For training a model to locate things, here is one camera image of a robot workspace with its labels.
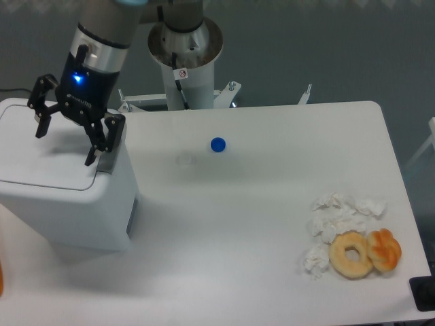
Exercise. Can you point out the small crumpled white tissue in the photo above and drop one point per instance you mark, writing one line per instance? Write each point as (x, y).
(316, 261)

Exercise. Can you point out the clear plastic cap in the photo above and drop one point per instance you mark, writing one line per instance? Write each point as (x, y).
(185, 158)

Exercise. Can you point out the plain ring donut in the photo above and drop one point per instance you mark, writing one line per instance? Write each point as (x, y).
(348, 255)

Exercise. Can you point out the black device at table corner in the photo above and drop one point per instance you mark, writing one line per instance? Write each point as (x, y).
(422, 288)

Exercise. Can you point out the large crumpled white tissue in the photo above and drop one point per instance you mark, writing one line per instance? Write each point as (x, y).
(336, 214)

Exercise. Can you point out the white table bracket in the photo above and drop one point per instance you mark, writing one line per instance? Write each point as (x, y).
(304, 99)

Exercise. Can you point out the orange object at left edge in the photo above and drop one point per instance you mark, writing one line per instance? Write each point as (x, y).
(1, 280)

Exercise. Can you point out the orange glazed twisted bread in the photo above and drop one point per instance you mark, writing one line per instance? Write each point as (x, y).
(383, 250)

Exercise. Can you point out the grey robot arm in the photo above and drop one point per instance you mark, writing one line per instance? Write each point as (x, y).
(101, 42)

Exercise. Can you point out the blue bottle cap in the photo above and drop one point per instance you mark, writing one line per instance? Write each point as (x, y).
(218, 144)

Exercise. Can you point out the white trash can lid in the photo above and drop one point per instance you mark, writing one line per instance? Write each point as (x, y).
(55, 160)

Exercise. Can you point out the white frame at right edge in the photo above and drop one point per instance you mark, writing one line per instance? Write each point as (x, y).
(422, 156)

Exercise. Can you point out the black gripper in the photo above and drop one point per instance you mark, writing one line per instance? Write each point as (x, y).
(90, 74)

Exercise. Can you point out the white trash can body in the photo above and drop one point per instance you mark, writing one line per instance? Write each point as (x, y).
(99, 217)

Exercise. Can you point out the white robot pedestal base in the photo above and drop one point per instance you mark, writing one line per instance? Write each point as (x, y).
(187, 63)

